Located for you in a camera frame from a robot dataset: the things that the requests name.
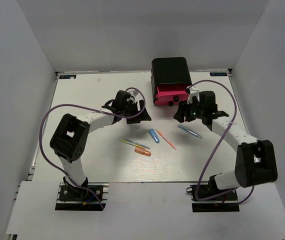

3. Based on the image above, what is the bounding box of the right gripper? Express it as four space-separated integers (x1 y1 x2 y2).
174 97 206 123

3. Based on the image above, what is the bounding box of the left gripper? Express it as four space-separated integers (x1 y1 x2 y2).
122 100 152 125

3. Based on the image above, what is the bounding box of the blue white pen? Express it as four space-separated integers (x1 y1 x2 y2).
177 124 203 139

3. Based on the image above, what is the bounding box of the blue correction tape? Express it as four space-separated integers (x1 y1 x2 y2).
148 128 160 144

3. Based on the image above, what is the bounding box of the black pink drawer organizer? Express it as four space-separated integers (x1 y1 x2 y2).
150 57 192 107

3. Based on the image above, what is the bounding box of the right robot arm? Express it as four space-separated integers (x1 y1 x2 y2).
174 90 278 200

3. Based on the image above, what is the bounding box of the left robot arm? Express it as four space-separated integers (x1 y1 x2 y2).
49 87 152 200

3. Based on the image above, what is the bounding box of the yellow blue pen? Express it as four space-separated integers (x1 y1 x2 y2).
118 138 151 150

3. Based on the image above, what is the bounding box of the orange pink pen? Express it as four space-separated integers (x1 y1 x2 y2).
156 129 177 150

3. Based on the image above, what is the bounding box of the right blue table label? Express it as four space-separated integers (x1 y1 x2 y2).
209 72 228 77

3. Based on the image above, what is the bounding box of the blue table label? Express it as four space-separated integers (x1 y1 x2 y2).
59 74 77 80
209 72 228 77

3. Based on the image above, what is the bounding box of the left blue table label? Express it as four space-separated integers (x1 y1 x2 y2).
59 74 77 80

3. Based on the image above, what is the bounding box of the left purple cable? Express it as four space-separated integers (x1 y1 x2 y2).
40 87 147 210

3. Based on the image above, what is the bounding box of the purple cable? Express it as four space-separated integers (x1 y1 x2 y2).
40 87 147 210
187 79 255 206

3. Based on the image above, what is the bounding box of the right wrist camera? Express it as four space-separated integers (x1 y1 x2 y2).
185 85 200 104

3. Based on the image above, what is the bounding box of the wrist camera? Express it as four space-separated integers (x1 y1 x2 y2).
127 89 139 101
185 85 200 104

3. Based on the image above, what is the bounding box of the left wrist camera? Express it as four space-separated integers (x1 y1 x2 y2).
127 89 139 101

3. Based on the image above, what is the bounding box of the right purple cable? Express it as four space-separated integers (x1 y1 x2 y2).
187 79 255 206

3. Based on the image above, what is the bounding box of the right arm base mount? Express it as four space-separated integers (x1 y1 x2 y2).
186 184 241 214

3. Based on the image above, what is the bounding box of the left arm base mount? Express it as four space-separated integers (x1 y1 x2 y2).
55 182 109 212

